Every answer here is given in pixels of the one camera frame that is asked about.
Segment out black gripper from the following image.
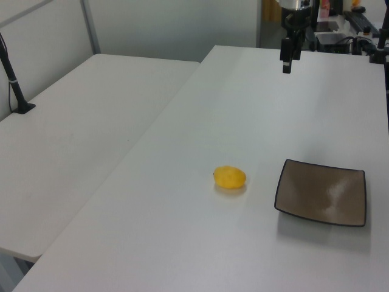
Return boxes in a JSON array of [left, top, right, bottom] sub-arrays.
[[280, 6, 314, 75]]

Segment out grey partition frame post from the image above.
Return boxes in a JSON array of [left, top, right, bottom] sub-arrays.
[[80, 0, 102, 56]]

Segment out brown cardboard panel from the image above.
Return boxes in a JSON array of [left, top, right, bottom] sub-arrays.
[[262, 0, 281, 23]]

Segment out black keyboard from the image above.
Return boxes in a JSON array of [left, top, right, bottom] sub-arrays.
[[344, 10, 381, 32]]

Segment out black clamp camera stand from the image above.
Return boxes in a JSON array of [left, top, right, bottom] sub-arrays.
[[368, 5, 389, 65]]

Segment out yellow potato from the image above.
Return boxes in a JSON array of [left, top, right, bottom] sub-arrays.
[[213, 165, 247, 189]]

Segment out black open box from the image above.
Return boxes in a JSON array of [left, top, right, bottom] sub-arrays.
[[315, 32, 355, 54]]

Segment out brown square ceramic plate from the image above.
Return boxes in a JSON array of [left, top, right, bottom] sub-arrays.
[[274, 158, 367, 228]]

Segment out black pole stand white band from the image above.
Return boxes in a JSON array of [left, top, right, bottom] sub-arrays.
[[0, 32, 36, 115]]

